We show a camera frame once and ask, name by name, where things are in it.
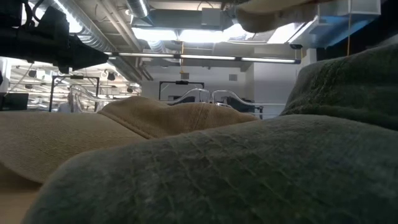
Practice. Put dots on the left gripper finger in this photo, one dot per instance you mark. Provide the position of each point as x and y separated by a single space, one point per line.
87 56

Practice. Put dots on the tan baseball cap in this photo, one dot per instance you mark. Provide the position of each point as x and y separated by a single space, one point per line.
267 18
124 124

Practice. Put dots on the dark green baseball cap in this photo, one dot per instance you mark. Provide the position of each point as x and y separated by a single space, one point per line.
348 90
217 174

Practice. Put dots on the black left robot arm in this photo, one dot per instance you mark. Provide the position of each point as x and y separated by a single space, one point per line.
9 40

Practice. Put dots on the black monitor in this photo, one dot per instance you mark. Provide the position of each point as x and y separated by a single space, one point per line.
14 101

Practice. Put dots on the clear plastic bin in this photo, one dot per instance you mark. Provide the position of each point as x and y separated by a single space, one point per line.
192 91
230 92

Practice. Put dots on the long tube light fixture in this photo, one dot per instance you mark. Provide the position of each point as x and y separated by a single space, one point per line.
202 57

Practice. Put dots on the black background rig frame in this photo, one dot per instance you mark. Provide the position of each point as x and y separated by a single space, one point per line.
74 77
182 82

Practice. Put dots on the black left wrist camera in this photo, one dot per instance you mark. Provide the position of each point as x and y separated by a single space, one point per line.
53 20

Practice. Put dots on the dome security camera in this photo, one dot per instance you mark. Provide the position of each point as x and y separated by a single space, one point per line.
296 46

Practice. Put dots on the rectangular ceiling duct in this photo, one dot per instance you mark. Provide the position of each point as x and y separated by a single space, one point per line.
339 21

